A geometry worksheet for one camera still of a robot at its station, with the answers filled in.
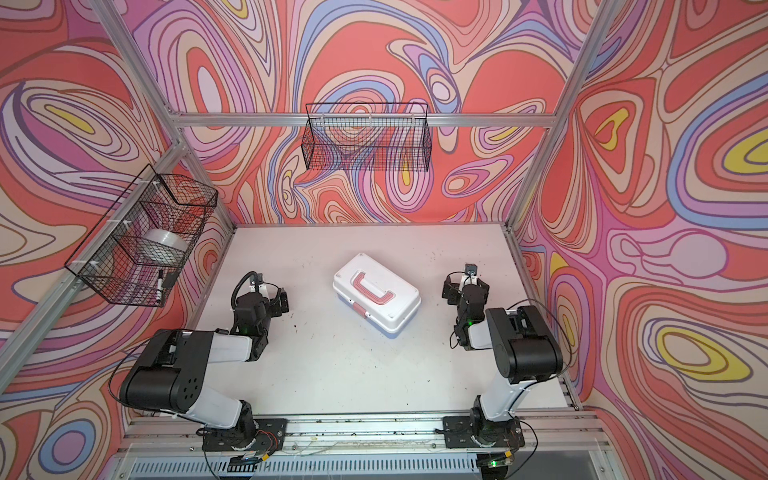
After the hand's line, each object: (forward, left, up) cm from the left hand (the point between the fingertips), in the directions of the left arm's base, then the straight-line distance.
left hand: (270, 288), depth 94 cm
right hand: (+3, -63, -1) cm, 63 cm away
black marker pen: (-12, +18, +19) cm, 29 cm away
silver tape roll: (-1, +18, +25) cm, 31 cm away
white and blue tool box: (-6, -34, +5) cm, 35 cm away
